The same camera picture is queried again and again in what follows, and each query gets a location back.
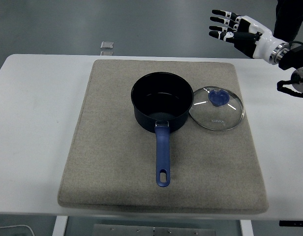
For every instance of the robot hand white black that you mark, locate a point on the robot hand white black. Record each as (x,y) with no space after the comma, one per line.
(263,41)

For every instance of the glass pot lid blue knob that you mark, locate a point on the glass pot lid blue knob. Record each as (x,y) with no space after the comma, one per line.
(218,98)

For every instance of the person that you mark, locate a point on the person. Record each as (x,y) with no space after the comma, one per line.
(286,19)

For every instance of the square metal floor plate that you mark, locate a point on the square metal floor plate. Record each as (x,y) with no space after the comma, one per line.
(106,52)
(107,45)

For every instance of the black table control panel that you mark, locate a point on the black table control panel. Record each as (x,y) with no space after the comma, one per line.
(294,223)

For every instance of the white table leg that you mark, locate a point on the white table leg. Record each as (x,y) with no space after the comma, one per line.
(60,226)
(246,228)

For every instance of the beige fabric mat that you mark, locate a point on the beige fabric mat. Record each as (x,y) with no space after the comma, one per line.
(104,147)

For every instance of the grey metal plate with screws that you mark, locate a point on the grey metal plate with screws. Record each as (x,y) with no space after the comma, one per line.
(131,231)

